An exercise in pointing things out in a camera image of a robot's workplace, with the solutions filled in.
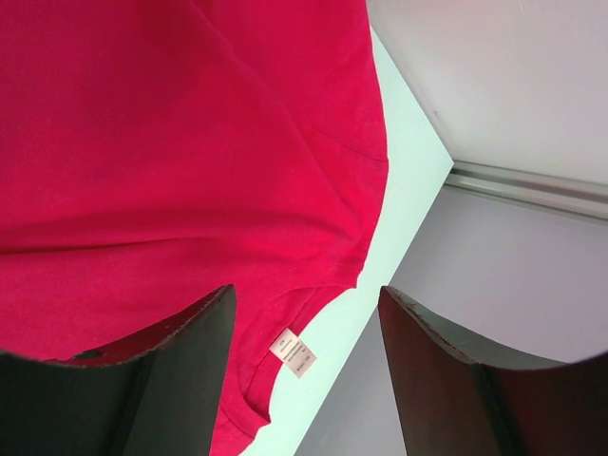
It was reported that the right aluminium corner post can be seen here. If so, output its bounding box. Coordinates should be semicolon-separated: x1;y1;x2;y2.
446;161;607;221

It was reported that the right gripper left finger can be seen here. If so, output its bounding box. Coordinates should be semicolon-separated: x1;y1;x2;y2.
1;285;237;455

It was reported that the red t shirt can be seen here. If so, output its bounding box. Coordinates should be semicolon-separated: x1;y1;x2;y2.
1;1;389;455

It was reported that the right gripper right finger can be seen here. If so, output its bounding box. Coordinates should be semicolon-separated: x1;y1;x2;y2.
378;286;607;455

